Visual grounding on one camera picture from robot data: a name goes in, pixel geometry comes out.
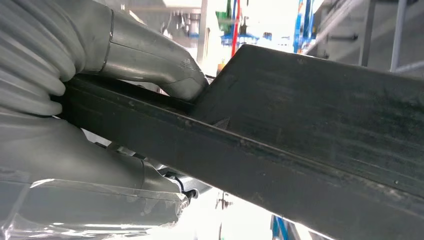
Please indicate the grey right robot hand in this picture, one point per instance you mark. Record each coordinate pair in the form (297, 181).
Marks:
(82, 172)

